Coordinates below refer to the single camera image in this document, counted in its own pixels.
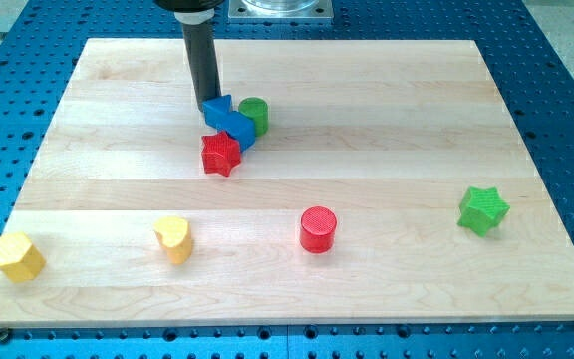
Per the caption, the black robot arm end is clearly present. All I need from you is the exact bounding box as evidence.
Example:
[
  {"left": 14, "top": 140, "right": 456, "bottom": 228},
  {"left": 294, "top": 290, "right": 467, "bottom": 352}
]
[{"left": 153, "top": 0, "right": 224, "bottom": 13}]

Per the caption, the blue cube block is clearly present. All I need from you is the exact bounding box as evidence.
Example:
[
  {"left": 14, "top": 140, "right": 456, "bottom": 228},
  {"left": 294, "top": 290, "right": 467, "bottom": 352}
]
[{"left": 220, "top": 111, "right": 255, "bottom": 152}]

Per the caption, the red star block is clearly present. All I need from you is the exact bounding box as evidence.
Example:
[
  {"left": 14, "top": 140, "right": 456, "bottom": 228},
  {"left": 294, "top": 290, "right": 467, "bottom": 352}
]
[{"left": 201, "top": 131, "right": 241, "bottom": 177}]

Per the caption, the green star block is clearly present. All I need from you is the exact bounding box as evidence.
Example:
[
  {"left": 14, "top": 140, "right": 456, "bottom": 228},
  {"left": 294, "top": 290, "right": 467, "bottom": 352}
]
[{"left": 457, "top": 186, "right": 510, "bottom": 237}]

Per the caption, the red cylinder block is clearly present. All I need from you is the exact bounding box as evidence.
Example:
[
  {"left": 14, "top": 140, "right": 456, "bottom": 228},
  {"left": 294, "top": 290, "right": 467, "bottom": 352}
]
[{"left": 299, "top": 206, "right": 338, "bottom": 253}]

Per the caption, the green cylinder block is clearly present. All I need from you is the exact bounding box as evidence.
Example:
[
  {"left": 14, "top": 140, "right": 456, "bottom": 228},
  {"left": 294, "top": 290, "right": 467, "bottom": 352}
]
[{"left": 238, "top": 97, "right": 269, "bottom": 137}]

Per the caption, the blue triangle block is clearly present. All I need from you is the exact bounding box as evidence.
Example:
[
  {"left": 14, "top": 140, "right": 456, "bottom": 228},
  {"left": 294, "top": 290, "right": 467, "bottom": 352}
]
[{"left": 202, "top": 94, "right": 232, "bottom": 130}]

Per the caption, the light wooden board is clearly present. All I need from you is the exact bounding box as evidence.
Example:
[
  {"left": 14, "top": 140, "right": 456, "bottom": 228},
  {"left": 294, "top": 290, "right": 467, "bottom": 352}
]
[{"left": 0, "top": 38, "right": 574, "bottom": 328}]

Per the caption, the yellow heart block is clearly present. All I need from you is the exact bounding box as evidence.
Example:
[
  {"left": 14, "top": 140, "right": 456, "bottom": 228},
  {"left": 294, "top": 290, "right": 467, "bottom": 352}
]
[{"left": 153, "top": 216, "right": 193, "bottom": 265}]

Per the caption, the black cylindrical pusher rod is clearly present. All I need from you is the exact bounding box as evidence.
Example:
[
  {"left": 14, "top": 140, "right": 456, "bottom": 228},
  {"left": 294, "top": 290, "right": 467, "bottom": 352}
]
[{"left": 174, "top": 9, "right": 221, "bottom": 112}]

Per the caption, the yellow hexagon block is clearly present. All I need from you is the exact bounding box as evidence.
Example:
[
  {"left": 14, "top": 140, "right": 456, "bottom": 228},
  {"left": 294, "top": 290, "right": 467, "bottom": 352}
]
[{"left": 0, "top": 232, "right": 46, "bottom": 283}]

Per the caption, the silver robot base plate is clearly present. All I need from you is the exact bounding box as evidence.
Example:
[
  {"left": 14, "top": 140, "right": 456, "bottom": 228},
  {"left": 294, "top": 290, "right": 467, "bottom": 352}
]
[{"left": 228, "top": 0, "right": 334, "bottom": 22}]

